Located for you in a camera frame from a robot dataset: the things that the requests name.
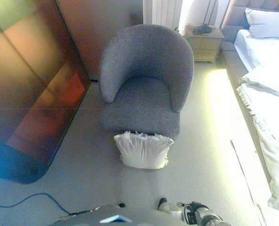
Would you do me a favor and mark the white fringed cushion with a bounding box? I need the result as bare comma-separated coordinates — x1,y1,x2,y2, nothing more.
113,130,175,170

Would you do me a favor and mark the grey boucle armchair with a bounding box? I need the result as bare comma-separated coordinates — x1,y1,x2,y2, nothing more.
97,24,195,140

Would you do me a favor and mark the wooden bedside table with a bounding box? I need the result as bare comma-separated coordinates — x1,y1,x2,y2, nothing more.
184,24,225,64

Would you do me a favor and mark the white radiator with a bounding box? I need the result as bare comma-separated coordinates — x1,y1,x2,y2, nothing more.
143,0,183,29

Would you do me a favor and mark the black lamp base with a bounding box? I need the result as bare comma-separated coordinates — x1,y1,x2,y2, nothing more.
192,0,219,35

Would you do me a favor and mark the grey robot torso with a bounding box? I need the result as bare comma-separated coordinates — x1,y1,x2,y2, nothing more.
50,203,187,226

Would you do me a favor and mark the grey upholstered bed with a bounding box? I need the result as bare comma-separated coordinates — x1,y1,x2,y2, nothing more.
220,0,279,186

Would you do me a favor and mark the dark glossy wardrobe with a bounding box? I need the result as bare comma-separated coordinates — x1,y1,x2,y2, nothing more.
0,0,92,185

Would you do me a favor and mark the white fringed bed blanket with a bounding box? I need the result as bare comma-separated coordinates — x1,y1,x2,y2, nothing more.
236,67,279,212

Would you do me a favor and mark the white bed pillow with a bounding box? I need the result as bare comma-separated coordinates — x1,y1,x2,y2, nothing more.
244,8,279,40

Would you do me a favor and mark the black floor cable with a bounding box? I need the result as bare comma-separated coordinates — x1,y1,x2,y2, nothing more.
0,193,100,216

